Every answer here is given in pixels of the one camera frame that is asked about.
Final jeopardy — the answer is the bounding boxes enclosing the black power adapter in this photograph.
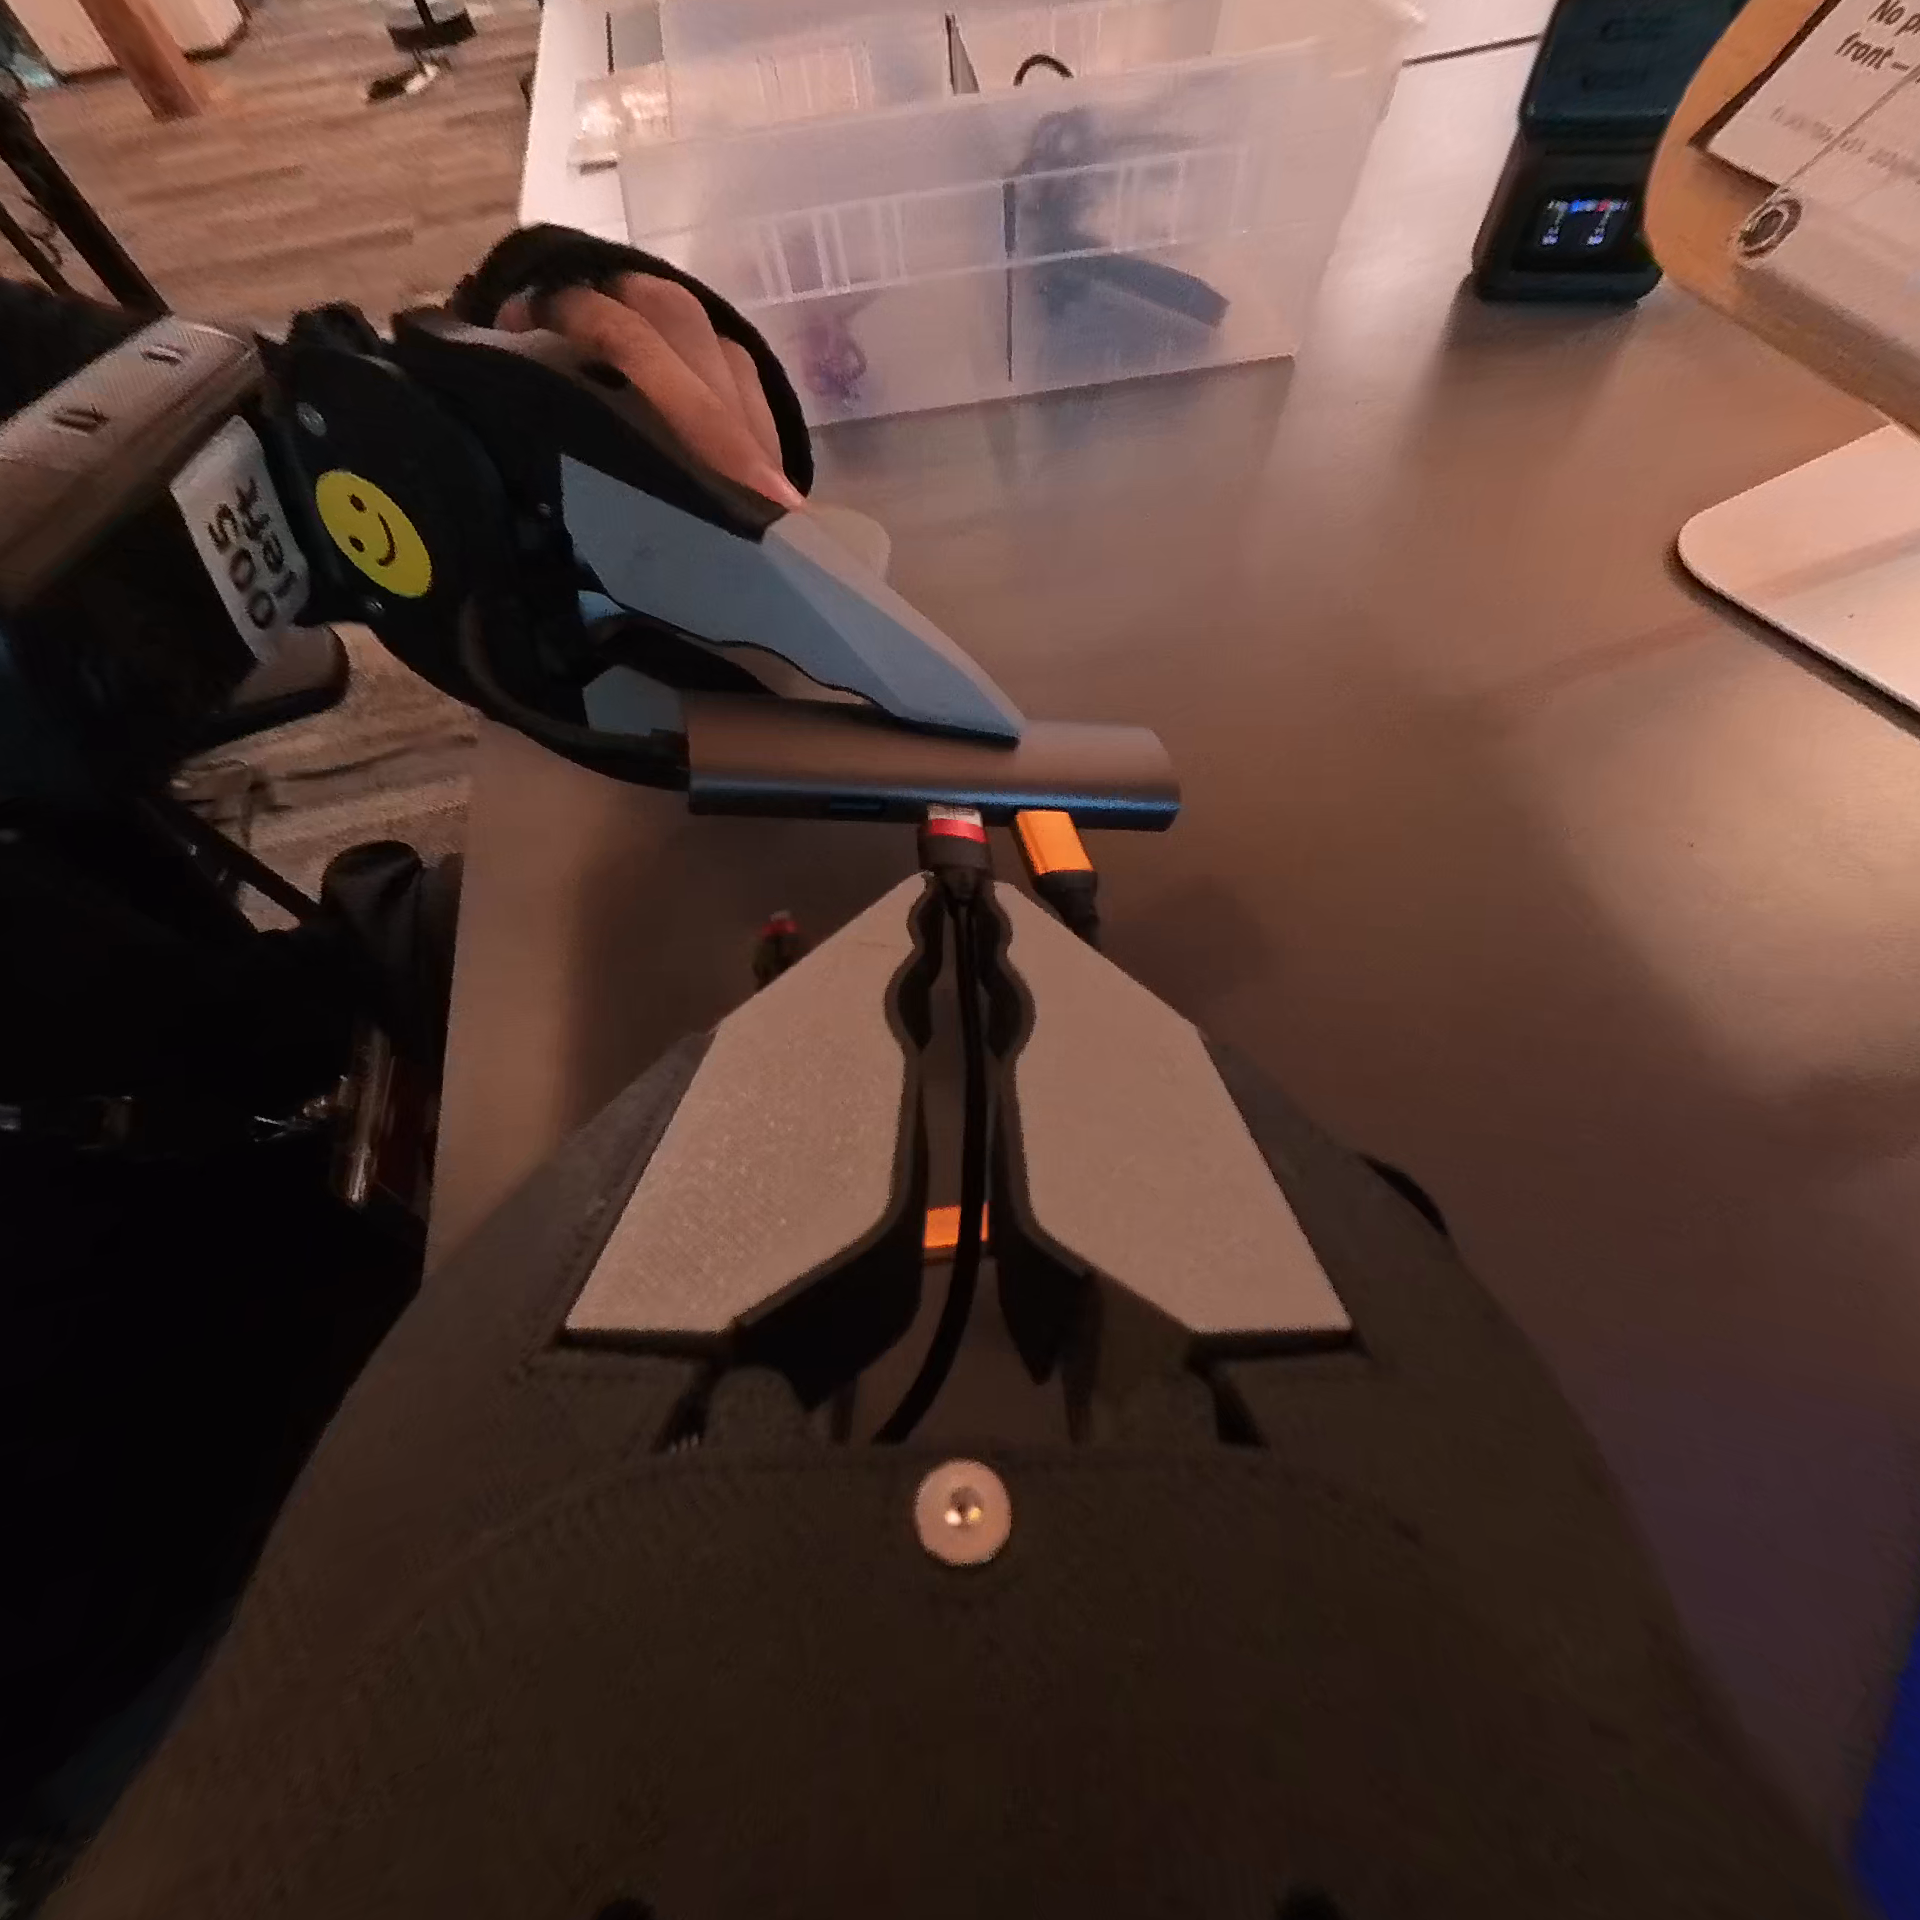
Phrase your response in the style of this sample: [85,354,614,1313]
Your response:
[1470,0,1754,305]

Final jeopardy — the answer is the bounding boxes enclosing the clear plastic bin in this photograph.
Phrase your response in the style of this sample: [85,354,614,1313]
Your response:
[568,0,1425,431]

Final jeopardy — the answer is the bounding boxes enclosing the dark usb hub cable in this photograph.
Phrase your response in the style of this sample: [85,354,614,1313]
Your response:
[461,599,694,793]

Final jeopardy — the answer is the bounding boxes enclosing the dark grey usb hub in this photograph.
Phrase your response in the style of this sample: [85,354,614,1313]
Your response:
[681,718,1184,829]

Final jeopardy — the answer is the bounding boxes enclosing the black cable red collared plugs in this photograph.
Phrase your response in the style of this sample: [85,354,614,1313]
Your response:
[749,799,1000,1444]

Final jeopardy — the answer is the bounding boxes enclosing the maroon braided cable pink plugs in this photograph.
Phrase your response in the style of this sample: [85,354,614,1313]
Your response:
[796,300,881,409]

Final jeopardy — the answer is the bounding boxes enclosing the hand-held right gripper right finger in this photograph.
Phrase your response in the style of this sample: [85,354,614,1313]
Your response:
[990,884,1356,1384]

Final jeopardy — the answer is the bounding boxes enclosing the black usb cable bundle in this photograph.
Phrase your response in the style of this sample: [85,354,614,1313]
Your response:
[1001,102,1150,255]

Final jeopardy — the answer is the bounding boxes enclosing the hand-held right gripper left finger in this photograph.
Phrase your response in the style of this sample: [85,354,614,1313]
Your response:
[562,872,928,1407]

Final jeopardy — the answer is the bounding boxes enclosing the black cable with orange plugs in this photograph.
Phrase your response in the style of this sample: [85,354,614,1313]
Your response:
[914,806,1109,1260]

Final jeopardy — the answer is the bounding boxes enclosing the white clipboard stand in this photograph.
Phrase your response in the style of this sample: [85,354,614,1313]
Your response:
[1677,180,1920,720]

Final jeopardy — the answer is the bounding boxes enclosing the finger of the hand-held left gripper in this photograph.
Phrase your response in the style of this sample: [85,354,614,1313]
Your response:
[558,454,1028,750]
[577,591,842,720]

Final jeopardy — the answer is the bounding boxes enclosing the blue plastic bin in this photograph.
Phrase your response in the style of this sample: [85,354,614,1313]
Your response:
[1852,1633,1920,1920]

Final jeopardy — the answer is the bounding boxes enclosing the person's left hand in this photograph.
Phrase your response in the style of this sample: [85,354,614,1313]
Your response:
[504,276,805,510]

